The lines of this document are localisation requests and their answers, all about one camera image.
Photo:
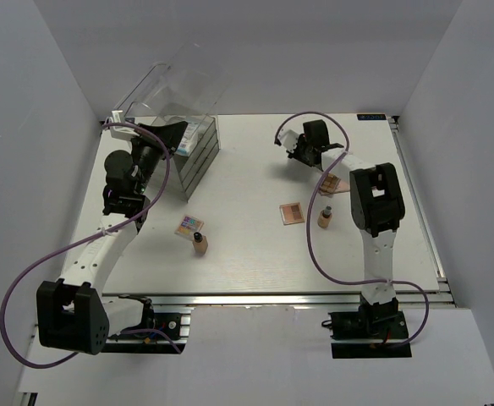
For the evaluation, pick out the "round-cap foundation bottle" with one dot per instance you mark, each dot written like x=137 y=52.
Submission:
x=325 y=217

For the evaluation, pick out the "beige flat makeup box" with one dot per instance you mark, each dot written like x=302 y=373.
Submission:
x=343 y=187

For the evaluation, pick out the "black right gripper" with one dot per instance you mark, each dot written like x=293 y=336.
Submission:
x=295 y=155

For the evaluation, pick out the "colourful glitter eyeshadow palette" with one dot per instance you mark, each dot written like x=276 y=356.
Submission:
x=188 y=226

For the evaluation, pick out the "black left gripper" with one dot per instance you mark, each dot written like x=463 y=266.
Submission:
x=171 y=134

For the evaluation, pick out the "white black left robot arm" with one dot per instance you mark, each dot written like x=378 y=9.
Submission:
x=72 y=313

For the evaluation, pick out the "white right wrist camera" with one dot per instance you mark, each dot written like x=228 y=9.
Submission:
x=288 y=140

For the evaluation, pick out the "four-pan brown eyeshadow palette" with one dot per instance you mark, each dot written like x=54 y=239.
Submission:
x=291 y=213

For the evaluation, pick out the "white cotton pad pack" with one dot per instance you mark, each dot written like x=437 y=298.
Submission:
x=189 y=141

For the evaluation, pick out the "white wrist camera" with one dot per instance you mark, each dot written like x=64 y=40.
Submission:
x=288 y=140
x=118 y=130

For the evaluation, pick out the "clear acrylic drawer organizer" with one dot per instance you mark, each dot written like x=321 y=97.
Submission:
x=176 y=101

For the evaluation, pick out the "black XDOF label sticker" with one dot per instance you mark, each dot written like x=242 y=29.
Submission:
x=371 y=117

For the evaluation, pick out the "twelve-pan brown eyeshadow palette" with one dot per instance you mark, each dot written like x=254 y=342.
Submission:
x=329 y=185

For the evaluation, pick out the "square black-cap foundation bottle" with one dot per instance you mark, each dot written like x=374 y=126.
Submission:
x=200 y=243

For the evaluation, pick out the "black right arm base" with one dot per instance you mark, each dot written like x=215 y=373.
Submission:
x=373 y=331

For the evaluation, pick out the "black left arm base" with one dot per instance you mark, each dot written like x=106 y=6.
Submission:
x=137 y=326

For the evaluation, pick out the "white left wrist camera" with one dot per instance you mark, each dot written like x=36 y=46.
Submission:
x=118 y=130

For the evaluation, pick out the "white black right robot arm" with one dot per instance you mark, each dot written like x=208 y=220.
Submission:
x=376 y=201

